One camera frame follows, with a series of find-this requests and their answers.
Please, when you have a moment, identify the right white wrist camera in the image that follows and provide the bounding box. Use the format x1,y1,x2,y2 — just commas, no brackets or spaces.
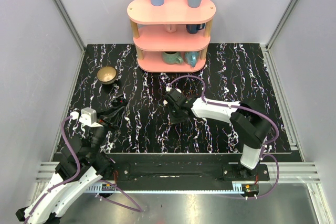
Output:
163,86,182,106

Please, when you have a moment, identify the light blue ceramic mug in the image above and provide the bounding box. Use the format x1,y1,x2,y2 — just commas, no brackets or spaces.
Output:
184,51,200,67

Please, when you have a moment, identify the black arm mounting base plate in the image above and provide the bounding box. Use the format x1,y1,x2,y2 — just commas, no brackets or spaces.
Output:
107,153,270,182

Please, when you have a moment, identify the green ceramic mug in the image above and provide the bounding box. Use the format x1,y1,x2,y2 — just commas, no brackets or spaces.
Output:
161,51,183,65

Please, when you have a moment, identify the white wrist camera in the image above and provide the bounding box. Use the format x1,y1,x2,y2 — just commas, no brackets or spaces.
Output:
70,107,103,127
163,86,182,106

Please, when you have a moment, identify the gold bowl with dark rim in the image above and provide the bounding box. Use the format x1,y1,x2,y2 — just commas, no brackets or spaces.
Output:
97,66,118,84

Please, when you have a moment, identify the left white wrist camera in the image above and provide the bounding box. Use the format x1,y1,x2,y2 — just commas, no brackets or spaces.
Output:
70,107,103,127

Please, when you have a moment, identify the pink three-tier wooden shelf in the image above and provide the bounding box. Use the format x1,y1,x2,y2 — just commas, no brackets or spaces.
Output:
127,0,216,72

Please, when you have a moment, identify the pink mug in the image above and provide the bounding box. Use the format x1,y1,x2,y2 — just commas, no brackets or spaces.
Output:
164,24,177,33

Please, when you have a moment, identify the dark blue mug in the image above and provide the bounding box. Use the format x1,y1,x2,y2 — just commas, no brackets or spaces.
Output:
186,23,206,34

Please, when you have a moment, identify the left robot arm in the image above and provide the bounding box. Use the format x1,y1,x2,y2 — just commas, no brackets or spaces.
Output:
16,99,127,223

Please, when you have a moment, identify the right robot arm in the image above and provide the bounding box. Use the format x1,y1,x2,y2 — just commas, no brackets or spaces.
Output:
164,88,272,180

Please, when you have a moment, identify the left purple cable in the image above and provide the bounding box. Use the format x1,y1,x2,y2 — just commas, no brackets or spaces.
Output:
23,115,144,224

